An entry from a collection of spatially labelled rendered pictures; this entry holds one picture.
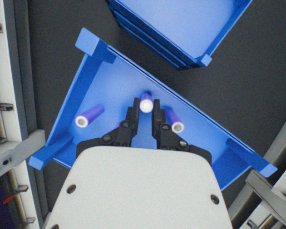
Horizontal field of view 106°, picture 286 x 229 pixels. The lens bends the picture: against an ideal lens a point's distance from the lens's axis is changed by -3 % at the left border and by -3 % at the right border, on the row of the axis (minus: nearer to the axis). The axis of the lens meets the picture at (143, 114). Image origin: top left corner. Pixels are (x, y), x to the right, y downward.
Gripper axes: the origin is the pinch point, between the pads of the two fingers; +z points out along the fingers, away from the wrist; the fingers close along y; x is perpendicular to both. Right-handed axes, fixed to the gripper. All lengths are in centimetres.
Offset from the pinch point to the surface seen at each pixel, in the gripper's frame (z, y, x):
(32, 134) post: 20, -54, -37
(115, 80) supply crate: 7.8, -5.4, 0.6
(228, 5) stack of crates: 30.8, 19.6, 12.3
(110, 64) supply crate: 8.8, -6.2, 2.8
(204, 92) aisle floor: 35.6, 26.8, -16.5
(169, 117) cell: 2.1, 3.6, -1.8
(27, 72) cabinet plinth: 35, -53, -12
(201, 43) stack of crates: 26.9, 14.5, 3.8
